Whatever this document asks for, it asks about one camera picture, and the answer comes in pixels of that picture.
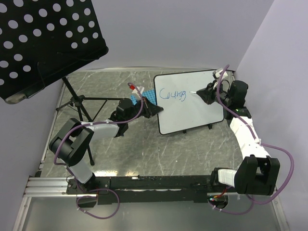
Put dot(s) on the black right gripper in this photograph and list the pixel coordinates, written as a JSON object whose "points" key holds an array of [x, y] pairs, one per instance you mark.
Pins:
{"points": [[207, 94]]}

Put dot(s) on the black perforated music stand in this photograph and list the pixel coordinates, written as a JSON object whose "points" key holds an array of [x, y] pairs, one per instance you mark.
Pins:
{"points": [[42, 41]]}

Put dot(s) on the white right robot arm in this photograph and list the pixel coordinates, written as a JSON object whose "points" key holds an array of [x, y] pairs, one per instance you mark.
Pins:
{"points": [[258, 172]]}

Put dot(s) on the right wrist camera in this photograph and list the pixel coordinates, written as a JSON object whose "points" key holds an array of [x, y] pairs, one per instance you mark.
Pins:
{"points": [[217, 73]]}

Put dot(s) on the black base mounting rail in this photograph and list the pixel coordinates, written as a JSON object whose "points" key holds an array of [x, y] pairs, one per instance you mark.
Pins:
{"points": [[148, 189]]}

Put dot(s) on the aluminium extrusion frame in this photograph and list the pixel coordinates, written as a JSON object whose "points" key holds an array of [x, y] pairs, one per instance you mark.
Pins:
{"points": [[44, 194]]}

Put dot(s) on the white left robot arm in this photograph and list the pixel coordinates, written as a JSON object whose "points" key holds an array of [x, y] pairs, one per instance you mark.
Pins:
{"points": [[73, 140]]}

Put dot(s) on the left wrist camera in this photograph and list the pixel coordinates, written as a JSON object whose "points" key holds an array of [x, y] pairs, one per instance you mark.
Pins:
{"points": [[136, 90]]}

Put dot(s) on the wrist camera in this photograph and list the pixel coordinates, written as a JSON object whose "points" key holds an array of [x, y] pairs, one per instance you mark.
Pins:
{"points": [[136, 90], [217, 73]]}

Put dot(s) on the blue studded building plate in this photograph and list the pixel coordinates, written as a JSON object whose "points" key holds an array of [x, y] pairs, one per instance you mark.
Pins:
{"points": [[149, 94]]}

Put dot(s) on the black tripod stand legs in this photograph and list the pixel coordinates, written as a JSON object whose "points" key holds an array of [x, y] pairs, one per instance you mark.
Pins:
{"points": [[76, 102]]}

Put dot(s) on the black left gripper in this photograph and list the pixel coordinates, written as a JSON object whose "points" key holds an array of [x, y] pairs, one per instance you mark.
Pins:
{"points": [[149, 108]]}

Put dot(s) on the white whiteboard black frame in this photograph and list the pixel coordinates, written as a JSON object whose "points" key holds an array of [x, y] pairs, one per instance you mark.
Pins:
{"points": [[183, 109]]}

